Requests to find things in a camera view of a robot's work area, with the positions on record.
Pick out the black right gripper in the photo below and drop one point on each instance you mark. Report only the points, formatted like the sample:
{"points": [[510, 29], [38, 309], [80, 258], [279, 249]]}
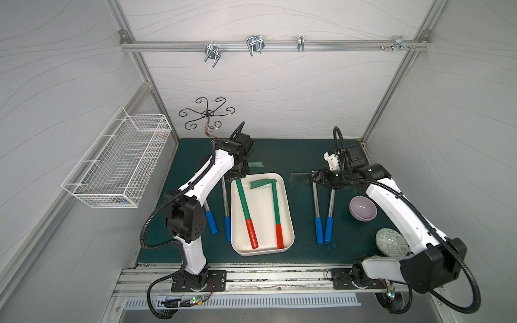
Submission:
{"points": [[319, 177]]}

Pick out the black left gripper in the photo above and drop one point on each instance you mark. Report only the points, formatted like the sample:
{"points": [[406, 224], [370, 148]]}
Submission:
{"points": [[237, 171]]}

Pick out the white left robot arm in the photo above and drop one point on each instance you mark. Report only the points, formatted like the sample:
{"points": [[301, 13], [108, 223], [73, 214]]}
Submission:
{"points": [[185, 217]]}

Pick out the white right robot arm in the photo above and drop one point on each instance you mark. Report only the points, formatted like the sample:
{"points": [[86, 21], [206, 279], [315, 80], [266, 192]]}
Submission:
{"points": [[433, 260]]}

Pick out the white storage tray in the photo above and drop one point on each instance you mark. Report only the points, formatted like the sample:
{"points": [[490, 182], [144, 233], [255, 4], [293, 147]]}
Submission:
{"points": [[260, 204]]}

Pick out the metal clamp hook small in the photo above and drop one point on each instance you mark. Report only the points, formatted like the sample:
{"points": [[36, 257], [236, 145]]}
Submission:
{"points": [[300, 44]]}

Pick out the purple bowl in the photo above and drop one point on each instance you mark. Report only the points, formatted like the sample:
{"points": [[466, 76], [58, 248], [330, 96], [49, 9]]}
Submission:
{"points": [[363, 209]]}

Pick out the brown metal hook stand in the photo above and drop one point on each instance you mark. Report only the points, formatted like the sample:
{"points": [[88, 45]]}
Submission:
{"points": [[208, 116]]}

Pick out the green patterned bowl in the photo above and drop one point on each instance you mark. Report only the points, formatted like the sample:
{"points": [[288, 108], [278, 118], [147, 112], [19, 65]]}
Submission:
{"points": [[391, 243]]}

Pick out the metal clamp hook left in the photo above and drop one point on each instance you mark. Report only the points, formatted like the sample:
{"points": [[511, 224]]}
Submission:
{"points": [[212, 52]]}

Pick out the metal clamp hook middle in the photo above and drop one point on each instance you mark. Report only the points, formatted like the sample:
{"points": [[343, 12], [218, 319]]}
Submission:
{"points": [[255, 44]]}

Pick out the metal clamp hook right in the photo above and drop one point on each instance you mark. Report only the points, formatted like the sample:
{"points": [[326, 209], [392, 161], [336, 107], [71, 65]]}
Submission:
{"points": [[398, 46]]}

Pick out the white wire basket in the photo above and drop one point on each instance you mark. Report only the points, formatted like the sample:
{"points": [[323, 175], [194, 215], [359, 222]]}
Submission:
{"points": [[116, 169]]}

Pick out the aluminium cross rail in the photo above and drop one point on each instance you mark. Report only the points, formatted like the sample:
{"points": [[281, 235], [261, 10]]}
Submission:
{"points": [[421, 44]]}

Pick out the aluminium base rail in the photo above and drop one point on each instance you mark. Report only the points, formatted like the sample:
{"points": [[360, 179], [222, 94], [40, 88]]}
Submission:
{"points": [[243, 278]]}

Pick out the white vented cable duct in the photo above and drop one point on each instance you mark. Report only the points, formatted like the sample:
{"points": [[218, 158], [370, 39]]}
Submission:
{"points": [[304, 301]]}

